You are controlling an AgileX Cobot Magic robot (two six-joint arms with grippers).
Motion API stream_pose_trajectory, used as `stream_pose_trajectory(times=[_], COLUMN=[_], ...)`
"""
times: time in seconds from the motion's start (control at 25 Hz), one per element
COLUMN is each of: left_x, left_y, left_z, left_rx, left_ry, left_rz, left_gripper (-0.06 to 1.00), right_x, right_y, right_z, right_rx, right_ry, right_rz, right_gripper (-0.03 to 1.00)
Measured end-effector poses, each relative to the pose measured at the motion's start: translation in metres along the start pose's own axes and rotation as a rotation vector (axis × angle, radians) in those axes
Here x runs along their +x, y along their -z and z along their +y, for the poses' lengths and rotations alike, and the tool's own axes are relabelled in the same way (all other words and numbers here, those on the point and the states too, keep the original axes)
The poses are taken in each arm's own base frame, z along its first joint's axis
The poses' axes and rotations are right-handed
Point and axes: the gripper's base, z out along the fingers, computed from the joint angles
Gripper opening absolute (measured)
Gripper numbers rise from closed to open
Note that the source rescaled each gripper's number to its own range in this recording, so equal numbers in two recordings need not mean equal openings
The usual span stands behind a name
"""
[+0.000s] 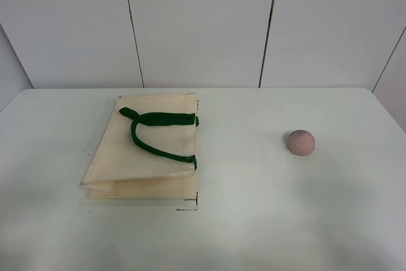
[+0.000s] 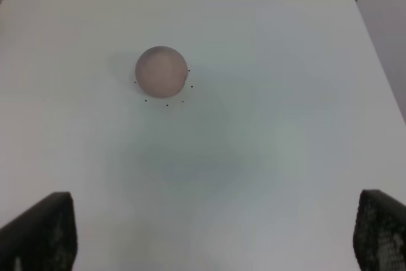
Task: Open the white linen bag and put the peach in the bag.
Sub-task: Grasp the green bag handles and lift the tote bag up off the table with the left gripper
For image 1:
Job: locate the cream linen bag green handles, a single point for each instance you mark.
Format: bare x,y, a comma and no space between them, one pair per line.
148,150

